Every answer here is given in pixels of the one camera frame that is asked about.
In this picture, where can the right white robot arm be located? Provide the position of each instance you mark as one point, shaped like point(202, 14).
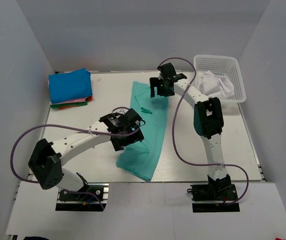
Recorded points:
point(207, 119)

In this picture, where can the white plastic basket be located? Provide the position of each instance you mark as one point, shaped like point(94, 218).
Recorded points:
point(223, 66)

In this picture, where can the folded pink t shirt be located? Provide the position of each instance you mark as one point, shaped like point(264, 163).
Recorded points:
point(79, 100)

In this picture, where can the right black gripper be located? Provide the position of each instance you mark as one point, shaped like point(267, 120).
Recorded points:
point(155, 82)

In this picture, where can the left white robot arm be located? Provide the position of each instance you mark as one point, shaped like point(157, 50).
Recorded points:
point(48, 158)

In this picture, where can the folded red t shirt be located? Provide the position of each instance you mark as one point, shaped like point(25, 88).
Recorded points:
point(90, 98)

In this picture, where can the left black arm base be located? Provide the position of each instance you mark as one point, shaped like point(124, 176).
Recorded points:
point(94, 199)

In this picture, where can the folded green t shirt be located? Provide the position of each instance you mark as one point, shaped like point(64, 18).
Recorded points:
point(56, 106)

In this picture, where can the white t shirt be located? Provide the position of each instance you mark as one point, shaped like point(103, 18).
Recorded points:
point(215, 85)

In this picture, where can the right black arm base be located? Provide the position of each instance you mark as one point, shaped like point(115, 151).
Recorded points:
point(206, 200)

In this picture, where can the teal t shirt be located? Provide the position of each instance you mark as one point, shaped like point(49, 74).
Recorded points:
point(141, 158)

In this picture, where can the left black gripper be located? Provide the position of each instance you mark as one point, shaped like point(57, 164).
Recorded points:
point(118, 143)

